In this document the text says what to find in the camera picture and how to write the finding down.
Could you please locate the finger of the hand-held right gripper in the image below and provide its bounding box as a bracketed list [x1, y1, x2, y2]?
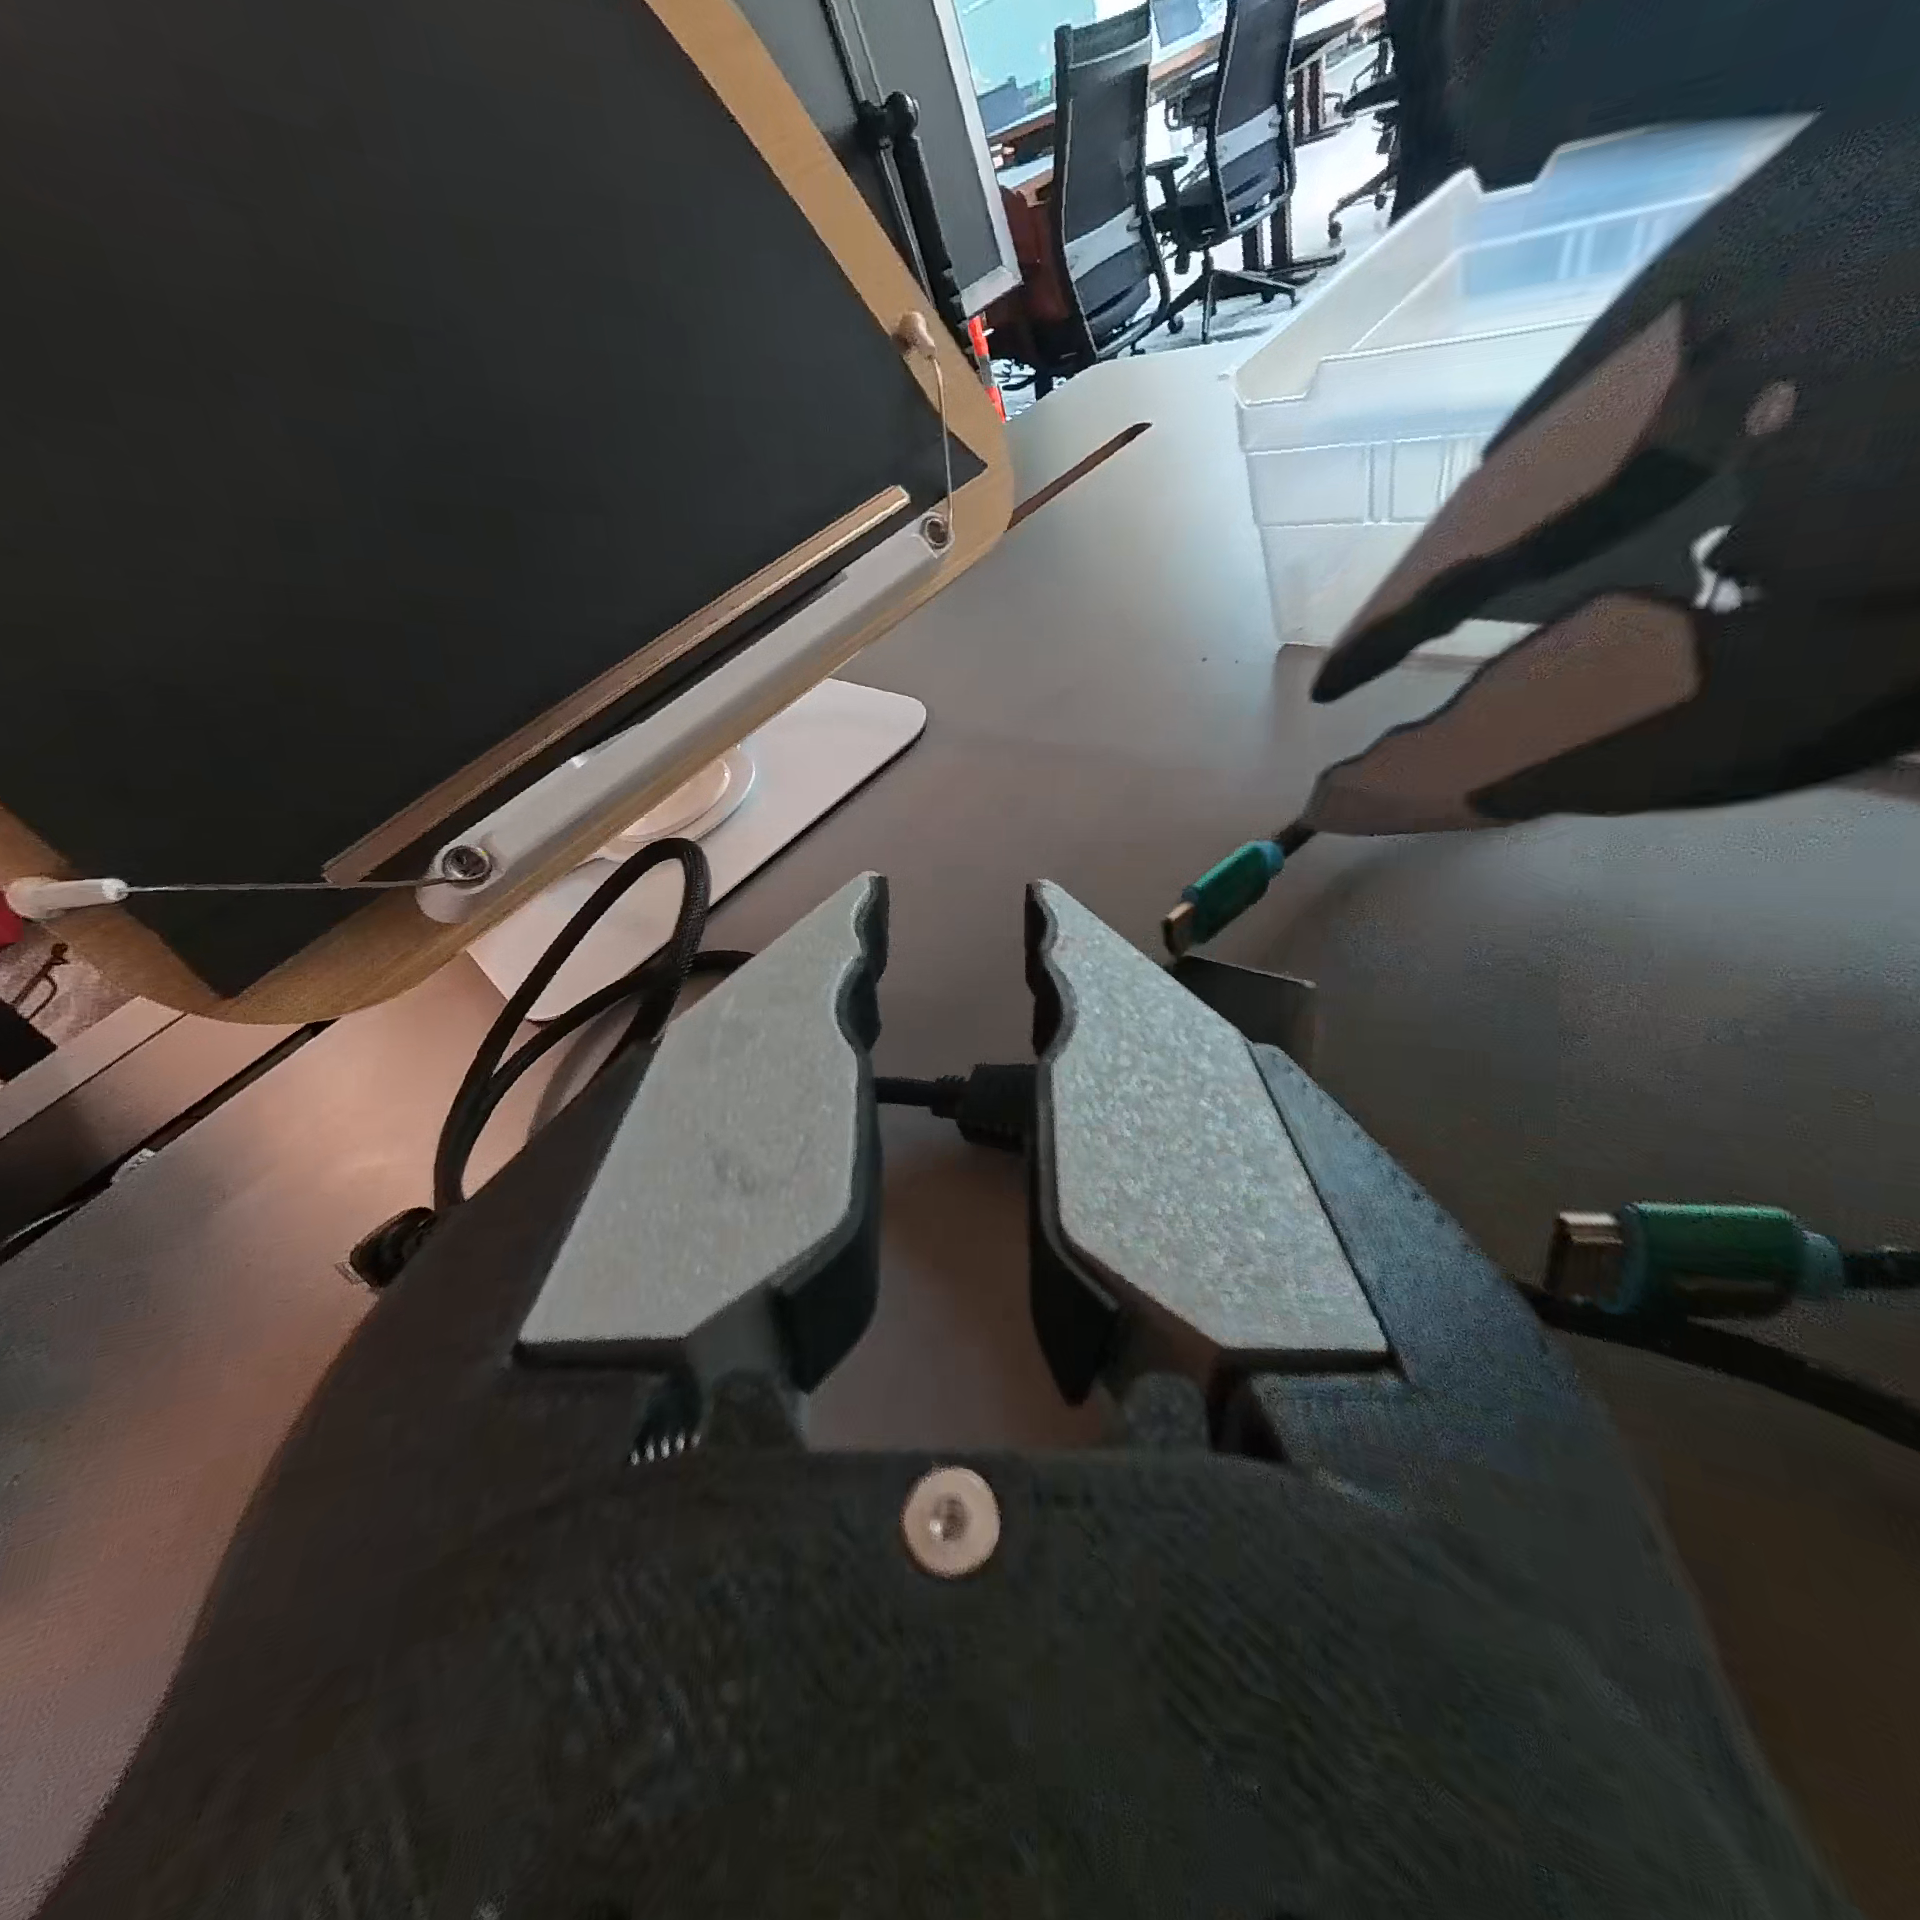
[1309, 299, 1741, 707]
[1296, 593, 1718, 841]

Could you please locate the black monitor with wooden frame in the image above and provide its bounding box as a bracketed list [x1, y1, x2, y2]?
[0, 0, 1019, 1026]

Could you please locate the black office chair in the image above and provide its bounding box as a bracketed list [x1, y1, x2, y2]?
[1328, 0, 1488, 242]
[990, 7, 1186, 401]
[1147, 0, 1309, 339]

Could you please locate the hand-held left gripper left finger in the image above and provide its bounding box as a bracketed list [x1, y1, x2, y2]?
[515, 871, 894, 1397]

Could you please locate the translucent plastic bin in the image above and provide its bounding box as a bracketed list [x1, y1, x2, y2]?
[1229, 113, 1824, 654]

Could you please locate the background computer monitor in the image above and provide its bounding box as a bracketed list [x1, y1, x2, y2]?
[938, 0, 1028, 302]

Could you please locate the thick black cable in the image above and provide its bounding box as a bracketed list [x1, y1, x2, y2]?
[1511, 1275, 1920, 1454]

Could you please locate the thin steel security wire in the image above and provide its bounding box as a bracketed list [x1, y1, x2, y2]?
[0, 874, 459, 922]
[895, 311, 963, 530]

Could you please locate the black braided adapter cable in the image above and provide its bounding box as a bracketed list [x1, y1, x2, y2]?
[348, 837, 1040, 1291]

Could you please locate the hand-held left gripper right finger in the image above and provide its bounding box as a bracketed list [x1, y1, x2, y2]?
[1024, 877, 1391, 1407]

